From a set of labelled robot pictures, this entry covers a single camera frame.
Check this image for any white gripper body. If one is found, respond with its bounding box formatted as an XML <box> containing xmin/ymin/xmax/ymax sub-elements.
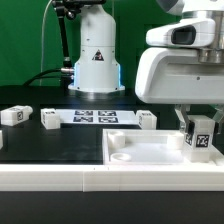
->
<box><xmin>135</xmin><ymin>18</ymin><xmax>224</xmax><ymax>104</ymax></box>

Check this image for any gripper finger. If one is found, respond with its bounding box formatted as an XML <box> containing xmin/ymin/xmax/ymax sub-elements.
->
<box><xmin>175</xmin><ymin>104</ymin><xmax>190</xmax><ymax>133</ymax></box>
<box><xmin>213</xmin><ymin>105</ymin><xmax>224</xmax><ymax>133</ymax></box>

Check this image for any white square tabletop part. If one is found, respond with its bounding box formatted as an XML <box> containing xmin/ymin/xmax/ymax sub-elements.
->
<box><xmin>102</xmin><ymin>129</ymin><xmax>224</xmax><ymax>166</ymax></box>

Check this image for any white sheet with markers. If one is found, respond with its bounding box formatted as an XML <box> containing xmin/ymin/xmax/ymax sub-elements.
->
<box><xmin>56</xmin><ymin>109</ymin><xmax>138</xmax><ymax>125</ymax></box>

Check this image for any white obstacle fence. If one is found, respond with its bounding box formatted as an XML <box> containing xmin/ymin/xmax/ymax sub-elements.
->
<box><xmin>0</xmin><ymin>164</ymin><xmax>224</xmax><ymax>192</ymax></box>

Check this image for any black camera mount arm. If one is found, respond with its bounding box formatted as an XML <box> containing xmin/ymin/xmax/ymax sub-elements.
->
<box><xmin>52</xmin><ymin>0</ymin><xmax>106</xmax><ymax>67</ymax></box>

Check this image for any white cable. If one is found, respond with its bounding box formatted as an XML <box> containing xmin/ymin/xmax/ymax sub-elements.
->
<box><xmin>39</xmin><ymin>0</ymin><xmax>54</xmax><ymax>86</ymax></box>

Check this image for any black cable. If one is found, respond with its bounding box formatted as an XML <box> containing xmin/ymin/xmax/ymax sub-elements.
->
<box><xmin>22</xmin><ymin>68</ymin><xmax>75</xmax><ymax>87</ymax></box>

